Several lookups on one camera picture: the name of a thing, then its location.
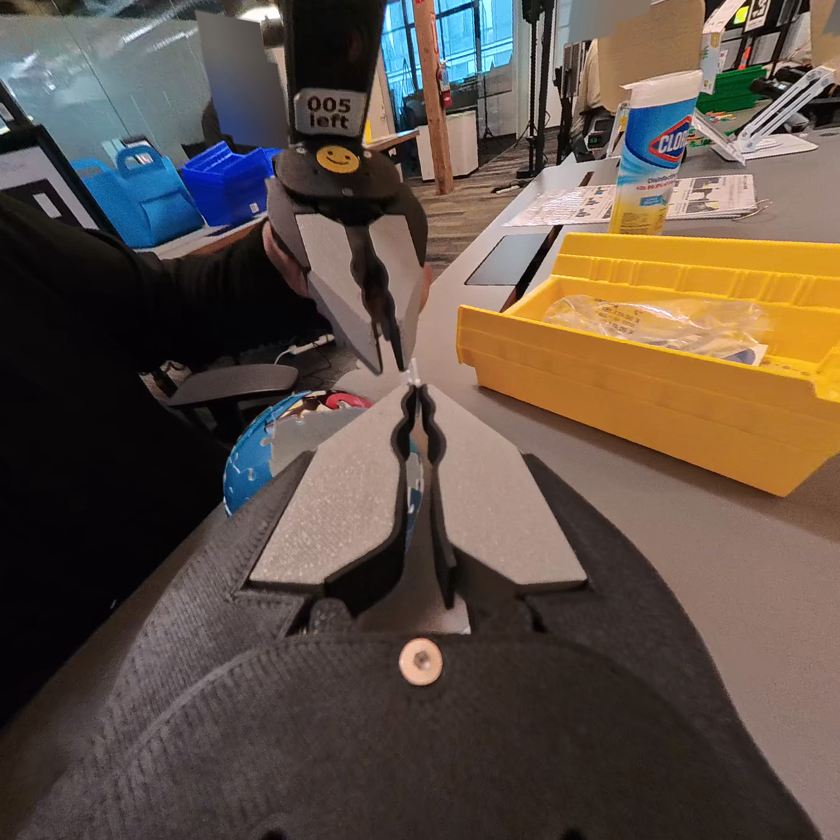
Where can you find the clear plastic bag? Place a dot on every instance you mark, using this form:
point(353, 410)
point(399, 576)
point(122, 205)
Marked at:
point(656, 321)

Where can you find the black chair armrest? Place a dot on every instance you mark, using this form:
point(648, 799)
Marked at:
point(236, 380)

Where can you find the disinfectant wipes canister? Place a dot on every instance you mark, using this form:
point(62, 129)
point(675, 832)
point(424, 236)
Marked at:
point(649, 170)

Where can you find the black light stand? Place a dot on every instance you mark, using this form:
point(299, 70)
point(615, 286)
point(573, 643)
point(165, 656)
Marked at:
point(543, 79)

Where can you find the white cabinet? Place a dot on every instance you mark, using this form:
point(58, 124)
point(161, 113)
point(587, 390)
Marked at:
point(459, 144)

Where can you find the blue puzzle ball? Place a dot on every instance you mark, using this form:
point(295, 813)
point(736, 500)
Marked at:
point(253, 459)

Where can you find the yellow plastic storage bin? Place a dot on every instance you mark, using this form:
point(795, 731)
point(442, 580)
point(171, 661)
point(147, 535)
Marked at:
point(623, 407)

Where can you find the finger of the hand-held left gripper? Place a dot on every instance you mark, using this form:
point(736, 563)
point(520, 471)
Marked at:
point(328, 262)
point(403, 275)

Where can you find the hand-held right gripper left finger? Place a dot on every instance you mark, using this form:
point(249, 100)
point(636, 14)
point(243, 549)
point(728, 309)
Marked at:
point(334, 512)

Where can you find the black device green display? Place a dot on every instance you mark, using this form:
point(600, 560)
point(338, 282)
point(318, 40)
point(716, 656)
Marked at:
point(600, 134)

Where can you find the person's left hand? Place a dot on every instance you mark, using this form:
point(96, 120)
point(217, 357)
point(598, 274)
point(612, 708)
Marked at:
point(282, 272)

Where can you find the white folding stand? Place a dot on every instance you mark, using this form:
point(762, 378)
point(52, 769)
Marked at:
point(774, 141)

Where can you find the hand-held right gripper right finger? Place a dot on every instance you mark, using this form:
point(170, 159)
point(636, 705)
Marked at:
point(512, 518)

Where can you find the red fire extinguisher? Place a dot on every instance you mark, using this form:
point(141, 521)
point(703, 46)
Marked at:
point(444, 82)

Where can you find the white puzzle piece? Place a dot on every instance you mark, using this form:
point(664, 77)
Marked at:
point(412, 375)

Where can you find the blue plastic bin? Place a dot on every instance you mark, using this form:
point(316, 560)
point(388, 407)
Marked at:
point(223, 187)

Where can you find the printed paper sheet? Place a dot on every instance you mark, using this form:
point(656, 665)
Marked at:
point(715, 193)
point(558, 207)

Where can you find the person's left forearm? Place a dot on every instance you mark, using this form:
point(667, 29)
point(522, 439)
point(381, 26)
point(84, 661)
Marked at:
point(216, 302)

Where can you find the green plastic bin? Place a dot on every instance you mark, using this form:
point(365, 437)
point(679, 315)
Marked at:
point(728, 98)

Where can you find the wooden post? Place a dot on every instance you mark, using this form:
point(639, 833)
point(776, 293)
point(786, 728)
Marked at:
point(433, 131)

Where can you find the white power strip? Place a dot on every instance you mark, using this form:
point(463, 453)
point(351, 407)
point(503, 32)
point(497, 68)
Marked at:
point(315, 342)

